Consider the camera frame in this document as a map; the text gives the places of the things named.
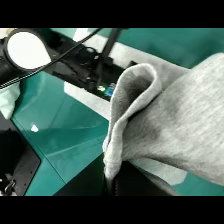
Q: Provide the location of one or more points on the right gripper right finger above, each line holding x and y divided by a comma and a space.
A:
136, 181

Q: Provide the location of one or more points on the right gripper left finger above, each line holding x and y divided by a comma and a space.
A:
90, 180

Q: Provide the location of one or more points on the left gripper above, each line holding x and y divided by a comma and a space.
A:
80, 66

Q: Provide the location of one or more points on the grey sweatshirt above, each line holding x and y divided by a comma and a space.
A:
180, 116

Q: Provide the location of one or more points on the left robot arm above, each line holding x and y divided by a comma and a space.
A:
26, 50

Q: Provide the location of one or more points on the cream garment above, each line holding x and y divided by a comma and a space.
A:
8, 100

